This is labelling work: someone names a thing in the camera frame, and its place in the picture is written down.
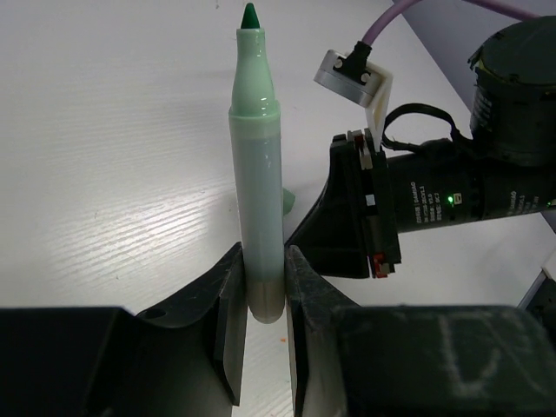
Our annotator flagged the green highlighter cap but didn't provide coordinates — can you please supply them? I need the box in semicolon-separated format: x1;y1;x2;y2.
282;188;296;216

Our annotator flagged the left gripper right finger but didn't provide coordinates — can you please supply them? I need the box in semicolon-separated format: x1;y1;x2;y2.
286;247;555;416

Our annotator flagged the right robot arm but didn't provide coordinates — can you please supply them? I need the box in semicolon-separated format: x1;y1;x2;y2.
289;16;555;278

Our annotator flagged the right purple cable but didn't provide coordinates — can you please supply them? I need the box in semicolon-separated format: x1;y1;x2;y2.
362;0;539;47

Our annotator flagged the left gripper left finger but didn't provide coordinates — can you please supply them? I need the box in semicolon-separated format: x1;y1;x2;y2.
1;244;247;416

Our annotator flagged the green highlighter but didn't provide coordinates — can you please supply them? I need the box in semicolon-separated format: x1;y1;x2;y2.
228;3;285;324

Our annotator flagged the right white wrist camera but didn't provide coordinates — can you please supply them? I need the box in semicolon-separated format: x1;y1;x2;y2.
314;41;394;141

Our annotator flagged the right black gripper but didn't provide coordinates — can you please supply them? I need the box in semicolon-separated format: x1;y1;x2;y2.
287;129;401;278

